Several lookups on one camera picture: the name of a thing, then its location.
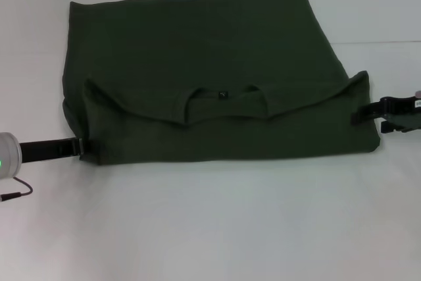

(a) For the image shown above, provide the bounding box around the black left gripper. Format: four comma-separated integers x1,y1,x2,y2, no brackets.
18,136,101,165

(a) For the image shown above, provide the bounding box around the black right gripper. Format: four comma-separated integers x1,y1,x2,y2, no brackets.
349,89,421,135

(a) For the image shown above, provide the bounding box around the dark green FREE t-shirt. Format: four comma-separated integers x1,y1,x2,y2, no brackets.
61,0,383,166

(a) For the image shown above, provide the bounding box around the reddish thin cable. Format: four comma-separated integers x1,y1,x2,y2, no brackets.
0,176,34,203

